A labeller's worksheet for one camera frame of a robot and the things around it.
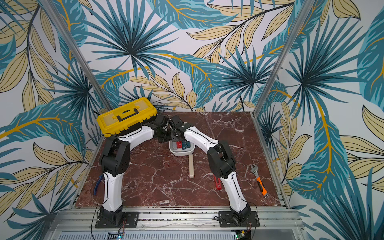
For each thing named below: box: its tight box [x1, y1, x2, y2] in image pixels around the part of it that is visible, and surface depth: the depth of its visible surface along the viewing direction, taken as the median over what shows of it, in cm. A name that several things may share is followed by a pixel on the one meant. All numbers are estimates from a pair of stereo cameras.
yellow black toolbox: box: [96, 97, 158, 138], surface depth 96 cm
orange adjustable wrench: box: [250, 164, 269, 199], surface depth 87 cm
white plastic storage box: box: [168, 140, 196, 157], surface depth 96 cm
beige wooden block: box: [188, 154, 195, 178], surface depth 91 cm
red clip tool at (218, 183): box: [213, 174, 222, 190], surface depth 85 cm
